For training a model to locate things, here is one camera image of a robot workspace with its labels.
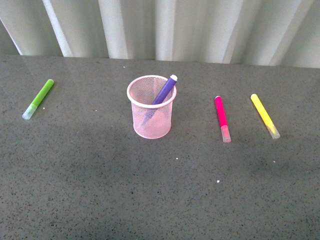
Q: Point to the purple marker pen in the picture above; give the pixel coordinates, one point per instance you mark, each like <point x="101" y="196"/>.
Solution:
<point x="170" y="83"/>

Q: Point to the pink marker pen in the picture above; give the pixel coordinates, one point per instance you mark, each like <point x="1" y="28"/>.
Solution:
<point x="226" y="137"/>

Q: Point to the pink mesh pen cup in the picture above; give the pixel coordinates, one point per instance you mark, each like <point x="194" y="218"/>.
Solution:
<point x="142" y="92"/>

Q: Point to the yellow marker pen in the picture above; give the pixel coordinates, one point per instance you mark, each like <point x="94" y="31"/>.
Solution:
<point x="265" y="116"/>

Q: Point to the green marker pen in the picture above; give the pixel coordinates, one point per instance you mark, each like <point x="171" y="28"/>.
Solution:
<point x="38" y="99"/>

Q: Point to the white pleated curtain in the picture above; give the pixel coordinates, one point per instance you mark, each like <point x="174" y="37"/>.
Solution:
<point x="251" y="32"/>

